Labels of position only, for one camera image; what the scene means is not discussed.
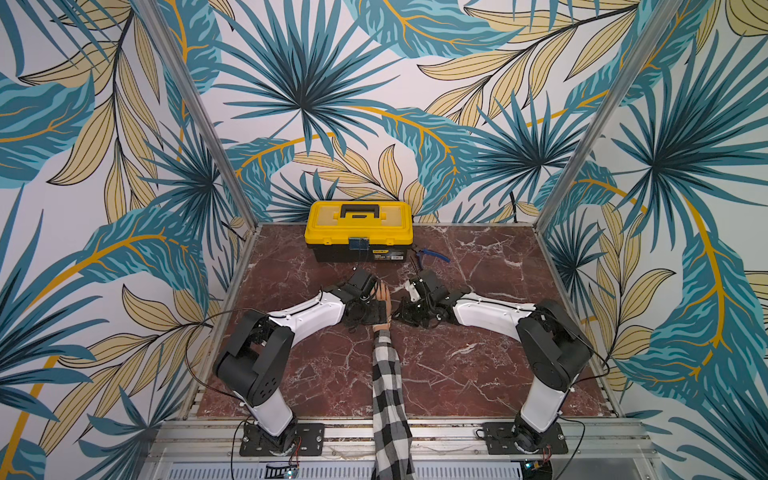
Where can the right aluminium frame post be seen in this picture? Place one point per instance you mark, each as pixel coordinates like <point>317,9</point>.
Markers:
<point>647,40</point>

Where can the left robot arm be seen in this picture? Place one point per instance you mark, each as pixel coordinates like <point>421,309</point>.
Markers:
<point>253,360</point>

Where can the yellow black toolbox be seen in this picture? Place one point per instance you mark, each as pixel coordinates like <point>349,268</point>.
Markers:
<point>359,231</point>

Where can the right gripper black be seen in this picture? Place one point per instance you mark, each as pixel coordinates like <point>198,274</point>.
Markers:
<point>409,307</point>

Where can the mannequin hand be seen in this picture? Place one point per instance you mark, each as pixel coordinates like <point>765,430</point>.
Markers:
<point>383,297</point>

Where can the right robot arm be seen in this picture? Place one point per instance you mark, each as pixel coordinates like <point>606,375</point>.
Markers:
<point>556,349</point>

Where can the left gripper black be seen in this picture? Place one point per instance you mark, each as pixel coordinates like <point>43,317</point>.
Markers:
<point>377,314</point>

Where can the aluminium frame post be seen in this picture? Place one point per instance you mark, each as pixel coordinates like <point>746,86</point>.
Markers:
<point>647,40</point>
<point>160,33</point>

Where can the left aluminium frame post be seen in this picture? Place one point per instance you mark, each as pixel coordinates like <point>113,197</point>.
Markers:
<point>160,33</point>

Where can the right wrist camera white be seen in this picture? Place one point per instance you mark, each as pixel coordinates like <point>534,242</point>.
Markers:
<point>412,291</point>

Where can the black white plaid sleeve arm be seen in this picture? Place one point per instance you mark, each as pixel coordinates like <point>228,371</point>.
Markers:
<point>391,431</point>

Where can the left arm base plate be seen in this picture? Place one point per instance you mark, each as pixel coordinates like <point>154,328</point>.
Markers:
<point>304,439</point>

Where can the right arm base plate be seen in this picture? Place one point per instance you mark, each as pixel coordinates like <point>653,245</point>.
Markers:
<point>506,438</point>

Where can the blue handled pliers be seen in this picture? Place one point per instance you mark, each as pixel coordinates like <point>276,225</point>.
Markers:
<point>422,252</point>

